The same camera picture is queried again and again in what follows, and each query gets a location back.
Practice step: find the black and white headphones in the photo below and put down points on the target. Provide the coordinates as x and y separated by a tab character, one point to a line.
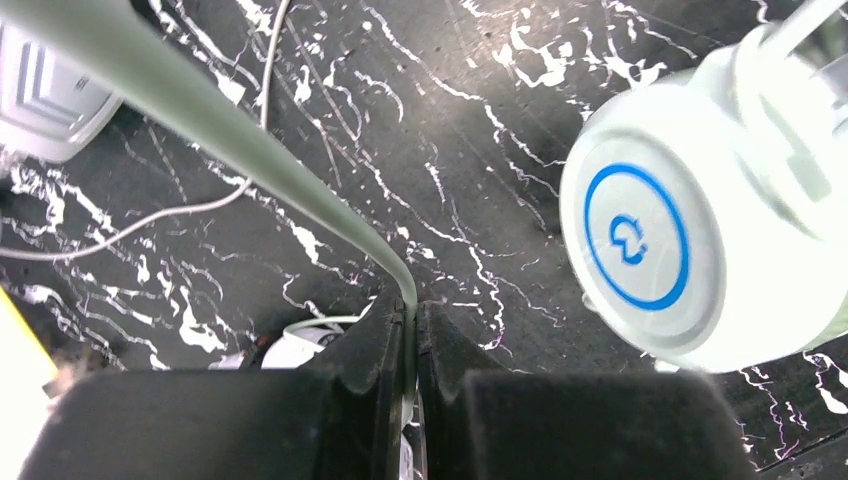
295	345

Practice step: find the mint green headphones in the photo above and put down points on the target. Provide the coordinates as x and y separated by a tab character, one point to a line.
705	215

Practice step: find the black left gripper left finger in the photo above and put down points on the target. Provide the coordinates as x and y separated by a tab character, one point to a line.
338	416

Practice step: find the grey white headphones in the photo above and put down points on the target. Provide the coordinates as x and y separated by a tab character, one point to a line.
50	109

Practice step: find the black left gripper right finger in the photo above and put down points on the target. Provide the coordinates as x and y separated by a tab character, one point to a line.
484	421

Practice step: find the yellow framed whiteboard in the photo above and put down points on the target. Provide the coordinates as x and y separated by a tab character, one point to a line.
26	368

